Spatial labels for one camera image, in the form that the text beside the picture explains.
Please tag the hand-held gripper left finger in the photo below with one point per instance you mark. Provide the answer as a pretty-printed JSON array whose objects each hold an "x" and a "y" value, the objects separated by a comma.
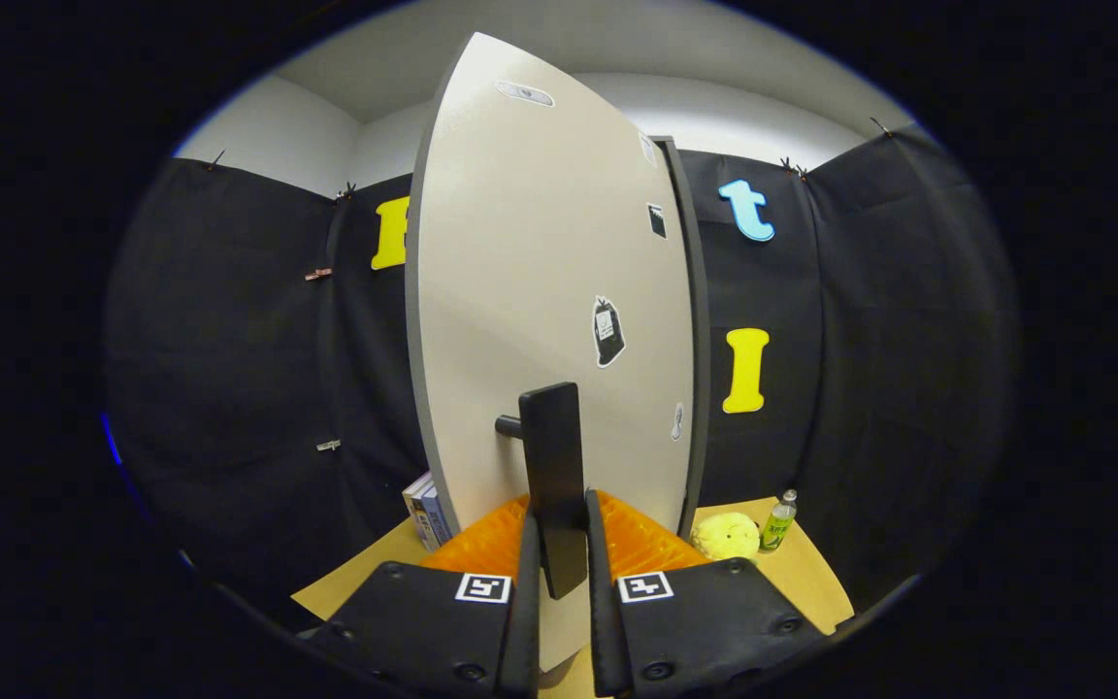
[{"x": 520, "y": 641}]

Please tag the beige shoe cabinet door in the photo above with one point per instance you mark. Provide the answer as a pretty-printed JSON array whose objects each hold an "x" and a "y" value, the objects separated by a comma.
[{"x": 520, "y": 243}]

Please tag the pale yellow plush toy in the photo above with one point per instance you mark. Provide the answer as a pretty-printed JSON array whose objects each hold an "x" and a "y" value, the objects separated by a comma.
[{"x": 726, "y": 537}]

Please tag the black binder clip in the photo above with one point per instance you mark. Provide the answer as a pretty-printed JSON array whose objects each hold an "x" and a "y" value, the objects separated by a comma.
[
  {"x": 792, "y": 168},
  {"x": 347, "y": 190},
  {"x": 879, "y": 126}
]

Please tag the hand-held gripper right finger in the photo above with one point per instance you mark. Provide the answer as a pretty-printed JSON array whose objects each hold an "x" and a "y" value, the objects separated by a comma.
[{"x": 608, "y": 641}]

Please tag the white paperback book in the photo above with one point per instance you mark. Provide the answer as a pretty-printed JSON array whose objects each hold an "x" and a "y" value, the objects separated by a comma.
[{"x": 415, "y": 505}]

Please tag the wooden clothes peg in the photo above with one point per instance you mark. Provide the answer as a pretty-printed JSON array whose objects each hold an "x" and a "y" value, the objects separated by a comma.
[{"x": 318, "y": 275}]

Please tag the green label drink bottle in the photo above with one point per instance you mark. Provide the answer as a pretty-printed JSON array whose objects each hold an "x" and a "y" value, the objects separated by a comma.
[{"x": 777, "y": 526}]

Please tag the dark grey shoe cabinet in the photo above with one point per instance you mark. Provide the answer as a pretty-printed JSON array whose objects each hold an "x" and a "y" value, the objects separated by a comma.
[{"x": 699, "y": 340}]

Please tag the black backdrop cloth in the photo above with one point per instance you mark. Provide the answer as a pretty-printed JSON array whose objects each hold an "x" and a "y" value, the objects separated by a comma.
[{"x": 229, "y": 388}]

